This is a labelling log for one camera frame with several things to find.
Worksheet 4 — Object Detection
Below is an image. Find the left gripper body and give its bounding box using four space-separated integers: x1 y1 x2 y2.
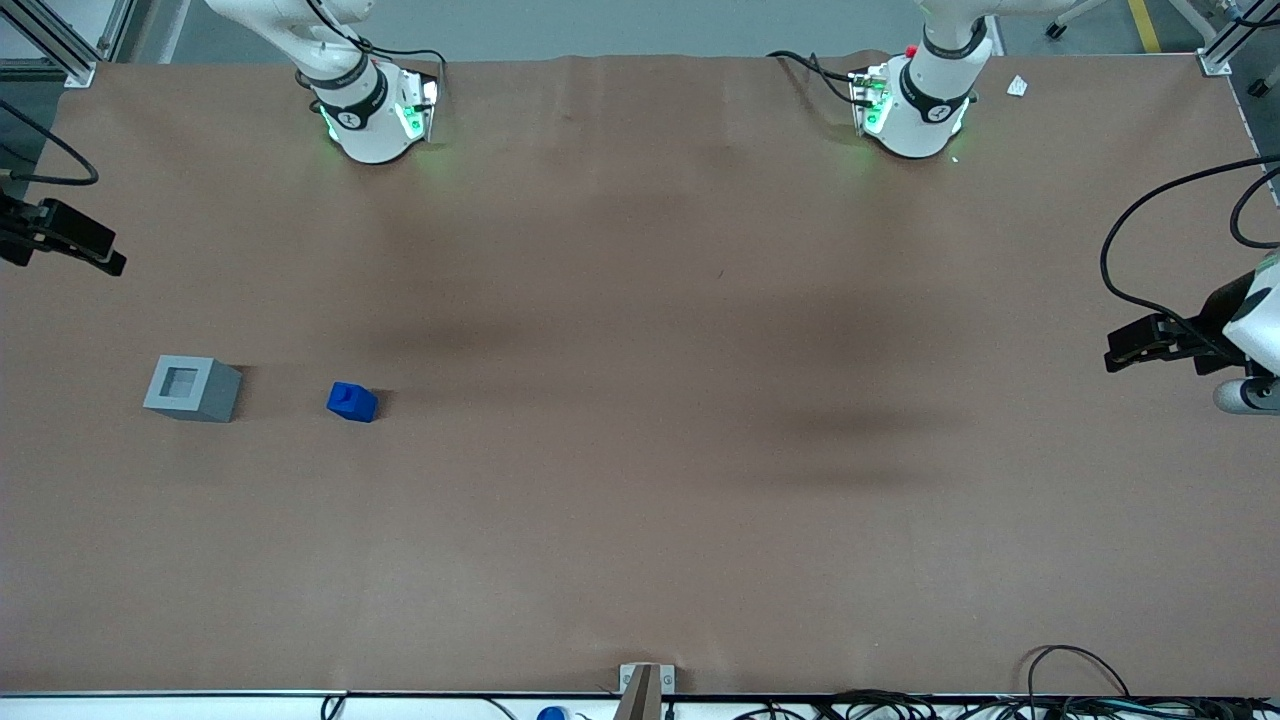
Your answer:
1197 250 1280 377

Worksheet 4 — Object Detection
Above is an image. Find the gray square base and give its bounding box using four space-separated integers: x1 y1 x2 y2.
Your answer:
142 355 244 424

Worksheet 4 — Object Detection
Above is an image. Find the aluminium frame post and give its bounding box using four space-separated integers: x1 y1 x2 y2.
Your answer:
1195 0 1280 78
0 0 138 89

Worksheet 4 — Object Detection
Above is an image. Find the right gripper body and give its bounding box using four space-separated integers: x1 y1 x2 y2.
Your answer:
0 193 48 268

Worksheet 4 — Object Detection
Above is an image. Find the blue plastic part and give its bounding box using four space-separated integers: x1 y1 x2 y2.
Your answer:
326 381 380 424

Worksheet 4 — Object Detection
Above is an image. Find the brown table cover sheet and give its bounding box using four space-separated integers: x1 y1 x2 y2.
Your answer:
0 50 1280 698

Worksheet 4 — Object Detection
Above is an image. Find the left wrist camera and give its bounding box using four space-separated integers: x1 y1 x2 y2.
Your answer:
1213 375 1280 415

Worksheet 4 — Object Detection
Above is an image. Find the black left arm base cable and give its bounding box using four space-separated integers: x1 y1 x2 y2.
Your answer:
766 49 873 109

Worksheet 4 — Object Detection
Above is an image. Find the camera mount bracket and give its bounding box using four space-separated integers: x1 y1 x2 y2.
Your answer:
618 662 677 720

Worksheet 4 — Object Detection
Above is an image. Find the white chair leg with caster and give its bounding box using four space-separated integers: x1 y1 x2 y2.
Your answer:
1043 0 1113 40

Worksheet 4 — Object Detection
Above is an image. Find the long black left wrist cable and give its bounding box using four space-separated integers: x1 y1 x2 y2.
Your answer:
1100 156 1280 336

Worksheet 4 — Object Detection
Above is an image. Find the short black cable loop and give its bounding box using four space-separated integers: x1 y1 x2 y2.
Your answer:
1229 165 1280 250

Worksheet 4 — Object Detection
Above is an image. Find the black cable bundle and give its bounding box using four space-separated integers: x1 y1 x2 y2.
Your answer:
735 688 1280 720

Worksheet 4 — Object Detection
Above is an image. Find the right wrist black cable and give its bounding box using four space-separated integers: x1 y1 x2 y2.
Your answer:
0 98 100 188

